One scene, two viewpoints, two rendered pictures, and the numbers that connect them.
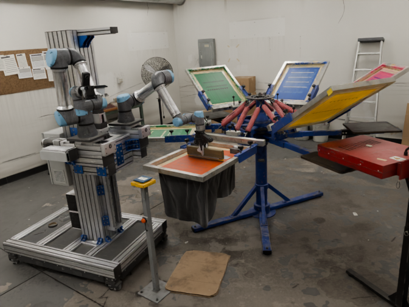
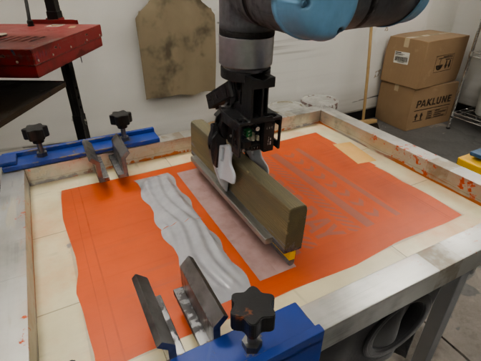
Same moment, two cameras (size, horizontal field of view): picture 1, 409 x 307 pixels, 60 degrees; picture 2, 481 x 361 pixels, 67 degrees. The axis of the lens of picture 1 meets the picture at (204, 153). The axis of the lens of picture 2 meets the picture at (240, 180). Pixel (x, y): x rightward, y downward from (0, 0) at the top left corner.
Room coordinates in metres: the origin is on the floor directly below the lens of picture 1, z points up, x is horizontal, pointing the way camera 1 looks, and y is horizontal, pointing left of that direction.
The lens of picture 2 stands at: (3.30, 0.24, 1.32)
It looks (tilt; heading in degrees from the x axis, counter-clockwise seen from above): 31 degrees down; 205
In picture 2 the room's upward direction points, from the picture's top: straight up
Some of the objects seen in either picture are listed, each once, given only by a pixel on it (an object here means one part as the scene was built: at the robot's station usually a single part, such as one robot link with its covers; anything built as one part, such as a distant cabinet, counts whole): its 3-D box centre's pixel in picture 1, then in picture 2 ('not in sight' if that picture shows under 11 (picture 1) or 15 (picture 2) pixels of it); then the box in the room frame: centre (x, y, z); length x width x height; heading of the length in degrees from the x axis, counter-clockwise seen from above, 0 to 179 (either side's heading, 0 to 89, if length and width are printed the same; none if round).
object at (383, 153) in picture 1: (373, 155); (18, 46); (2.34, -1.17, 1.06); 0.61 x 0.46 x 0.12; 23
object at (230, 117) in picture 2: (200, 137); (246, 109); (2.83, 0.02, 1.14); 0.09 x 0.08 x 0.12; 54
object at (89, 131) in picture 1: (86, 128); not in sight; (2.66, 0.88, 1.31); 0.15 x 0.15 x 0.10
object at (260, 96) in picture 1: (260, 155); not in sight; (3.65, -0.61, 0.67); 0.39 x 0.39 x 1.35
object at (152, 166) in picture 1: (201, 158); (253, 194); (2.80, 0.02, 0.97); 0.79 x 0.58 x 0.04; 143
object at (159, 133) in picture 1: (174, 124); not in sight; (3.75, 0.29, 1.05); 1.08 x 0.61 x 0.23; 83
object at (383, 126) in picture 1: (325, 131); not in sight; (3.57, -1.27, 0.91); 1.34 x 0.40 x 0.08; 83
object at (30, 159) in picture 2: (245, 153); (88, 158); (2.83, -0.34, 0.97); 0.30 x 0.05 x 0.07; 143
